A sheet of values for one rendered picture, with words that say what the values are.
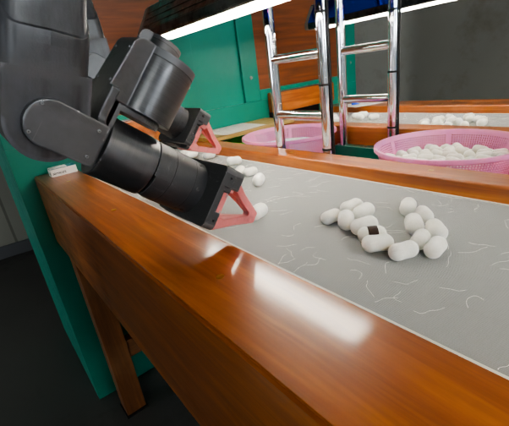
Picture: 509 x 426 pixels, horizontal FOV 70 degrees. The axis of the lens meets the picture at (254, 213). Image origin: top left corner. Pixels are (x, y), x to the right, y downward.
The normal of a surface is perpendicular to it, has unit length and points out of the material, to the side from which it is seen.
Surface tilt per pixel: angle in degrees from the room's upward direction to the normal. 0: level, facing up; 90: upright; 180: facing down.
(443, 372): 0
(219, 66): 90
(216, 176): 51
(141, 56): 98
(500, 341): 0
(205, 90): 90
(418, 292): 0
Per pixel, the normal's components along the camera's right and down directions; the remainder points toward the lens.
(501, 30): -0.82, 0.30
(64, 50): 0.69, 0.33
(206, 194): -0.68, -0.32
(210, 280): -0.13, -0.92
